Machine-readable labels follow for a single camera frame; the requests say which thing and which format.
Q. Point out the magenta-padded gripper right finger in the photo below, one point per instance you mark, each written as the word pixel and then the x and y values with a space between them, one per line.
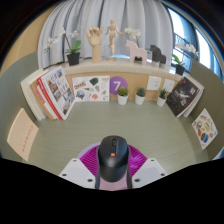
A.
pixel 150 170

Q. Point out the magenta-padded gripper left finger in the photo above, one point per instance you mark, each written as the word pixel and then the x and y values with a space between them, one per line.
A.
pixel 75 170

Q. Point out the black computer mouse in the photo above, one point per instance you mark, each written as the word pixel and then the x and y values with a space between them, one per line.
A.
pixel 113 160

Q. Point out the beige booklet with red text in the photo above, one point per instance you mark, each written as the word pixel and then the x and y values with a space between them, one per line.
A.
pixel 22 133

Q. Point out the white card with colourful stickers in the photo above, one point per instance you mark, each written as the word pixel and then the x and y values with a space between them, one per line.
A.
pixel 205 128

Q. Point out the small plant in white pot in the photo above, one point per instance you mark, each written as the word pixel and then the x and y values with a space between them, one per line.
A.
pixel 161 101
pixel 140 99
pixel 122 99

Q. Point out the white book with red stripe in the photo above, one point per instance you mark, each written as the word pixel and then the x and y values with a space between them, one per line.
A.
pixel 45 101

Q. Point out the brown kraft cover book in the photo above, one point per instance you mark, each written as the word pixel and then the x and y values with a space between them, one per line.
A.
pixel 39 100

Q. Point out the black cover book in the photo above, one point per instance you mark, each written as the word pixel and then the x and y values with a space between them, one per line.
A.
pixel 181 95

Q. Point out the white book with photo cover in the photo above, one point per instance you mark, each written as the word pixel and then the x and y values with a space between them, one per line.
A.
pixel 60 88

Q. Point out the white sheet of stickers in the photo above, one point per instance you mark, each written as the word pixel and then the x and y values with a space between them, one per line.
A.
pixel 90 88

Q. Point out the red spine book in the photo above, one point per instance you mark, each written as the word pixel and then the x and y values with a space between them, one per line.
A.
pixel 46 91

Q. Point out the white book behind black book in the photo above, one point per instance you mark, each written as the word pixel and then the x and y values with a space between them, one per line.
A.
pixel 198 96

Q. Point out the round purple number sticker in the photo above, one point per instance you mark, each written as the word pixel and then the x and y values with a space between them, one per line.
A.
pixel 117 85

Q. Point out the thick white book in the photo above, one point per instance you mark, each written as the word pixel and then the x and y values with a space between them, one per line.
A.
pixel 28 90

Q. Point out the grey-green desk divider panel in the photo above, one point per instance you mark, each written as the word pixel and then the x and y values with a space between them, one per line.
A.
pixel 213 96
pixel 13 80

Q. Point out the white orchid in black pot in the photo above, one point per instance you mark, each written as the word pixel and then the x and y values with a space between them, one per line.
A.
pixel 73 58
pixel 133 32
pixel 180 69

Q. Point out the black wooden horse figure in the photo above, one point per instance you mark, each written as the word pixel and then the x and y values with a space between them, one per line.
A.
pixel 157 54

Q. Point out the pink wooden horse figure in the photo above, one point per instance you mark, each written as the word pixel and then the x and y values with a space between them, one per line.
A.
pixel 135 51

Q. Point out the wooden hand model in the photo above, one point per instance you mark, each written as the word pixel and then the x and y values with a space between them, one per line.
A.
pixel 96 40

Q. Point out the wooden artist mannequin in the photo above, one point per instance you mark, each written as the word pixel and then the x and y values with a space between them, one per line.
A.
pixel 112 35

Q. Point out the light grey curtain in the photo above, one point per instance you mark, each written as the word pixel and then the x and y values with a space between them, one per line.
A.
pixel 140 16

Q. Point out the white wall socket plate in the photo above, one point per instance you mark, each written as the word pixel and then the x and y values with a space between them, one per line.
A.
pixel 168 85
pixel 154 83

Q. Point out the window with dark frame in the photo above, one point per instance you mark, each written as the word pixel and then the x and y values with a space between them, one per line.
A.
pixel 203 50

